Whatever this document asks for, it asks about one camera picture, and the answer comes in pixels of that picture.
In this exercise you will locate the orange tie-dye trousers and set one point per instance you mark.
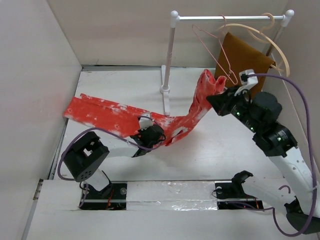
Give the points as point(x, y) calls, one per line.
point(125, 120)

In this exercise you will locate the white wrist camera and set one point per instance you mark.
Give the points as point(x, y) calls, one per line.
point(145, 121)
point(247, 81)

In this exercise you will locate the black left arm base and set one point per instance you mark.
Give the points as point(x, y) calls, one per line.
point(111, 198)

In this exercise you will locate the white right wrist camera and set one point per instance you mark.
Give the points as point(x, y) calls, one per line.
point(247, 81)

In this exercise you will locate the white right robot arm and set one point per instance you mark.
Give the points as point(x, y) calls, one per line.
point(301, 207)

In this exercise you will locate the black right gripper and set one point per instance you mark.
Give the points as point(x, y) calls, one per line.
point(222, 101)

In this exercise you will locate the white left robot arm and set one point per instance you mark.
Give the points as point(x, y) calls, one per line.
point(84, 156)

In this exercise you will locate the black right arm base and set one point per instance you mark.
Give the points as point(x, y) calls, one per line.
point(231, 196)

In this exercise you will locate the white clothes rack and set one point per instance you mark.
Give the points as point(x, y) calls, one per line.
point(254, 21)

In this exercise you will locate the beige wooden hanger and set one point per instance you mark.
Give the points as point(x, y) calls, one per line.
point(259, 36)

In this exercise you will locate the brown folded trousers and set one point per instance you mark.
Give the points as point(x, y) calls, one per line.
point(238, 56)

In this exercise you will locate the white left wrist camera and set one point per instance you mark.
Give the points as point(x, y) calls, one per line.
point(145, 121)

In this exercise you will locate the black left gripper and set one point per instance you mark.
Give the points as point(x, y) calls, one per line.
point(141, 132)

